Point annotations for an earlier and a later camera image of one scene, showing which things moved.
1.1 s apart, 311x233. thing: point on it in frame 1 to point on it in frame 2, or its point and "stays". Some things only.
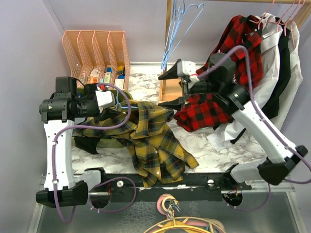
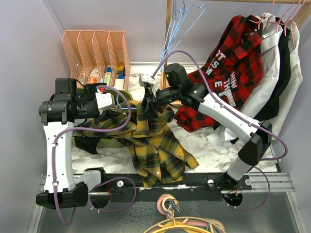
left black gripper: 98,110 stays
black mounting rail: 202,187 stays
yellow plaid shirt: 146,130 stays
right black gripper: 177,104 to 148,106
